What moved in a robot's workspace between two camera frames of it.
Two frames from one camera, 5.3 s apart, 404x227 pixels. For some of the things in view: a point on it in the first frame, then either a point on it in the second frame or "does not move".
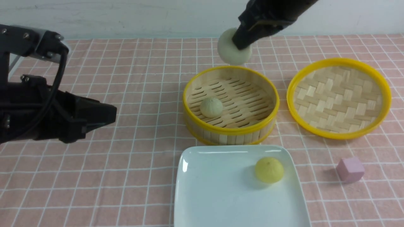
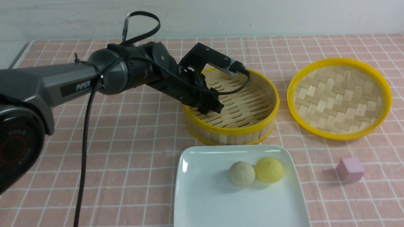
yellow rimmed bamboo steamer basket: [250, 99] does not move
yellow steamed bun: [269, 170] does not move
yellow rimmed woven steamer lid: [338, 98] does not move
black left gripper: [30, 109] -> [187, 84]
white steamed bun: [228, 53] -> [241, 173]
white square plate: [216, 186] does not move
